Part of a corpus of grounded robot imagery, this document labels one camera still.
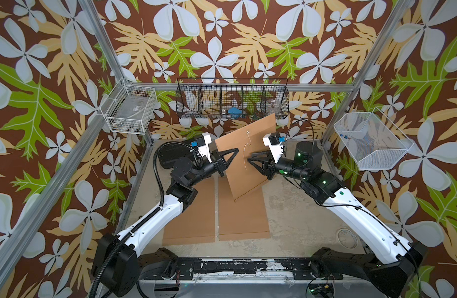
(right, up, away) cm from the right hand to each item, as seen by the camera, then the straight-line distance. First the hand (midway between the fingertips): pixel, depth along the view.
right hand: (250, 157), depth 64 cm
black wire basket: (-7, +32, +33) cm, 46 cm away
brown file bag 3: (-2, -7, +5) cm, 9 cm away
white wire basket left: (-54, +23, +22) cm, 63 cm away
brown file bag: (0, -30, +24) cm, 38 cm away
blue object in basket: (-4, +23, +29) cm, 38 cm away
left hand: (-5, +3, -2) cm, 6 cm away
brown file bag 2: (-23, -32, +22) cm, 45 cm away
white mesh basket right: (+57, +8, +19) cm, 61 cm away
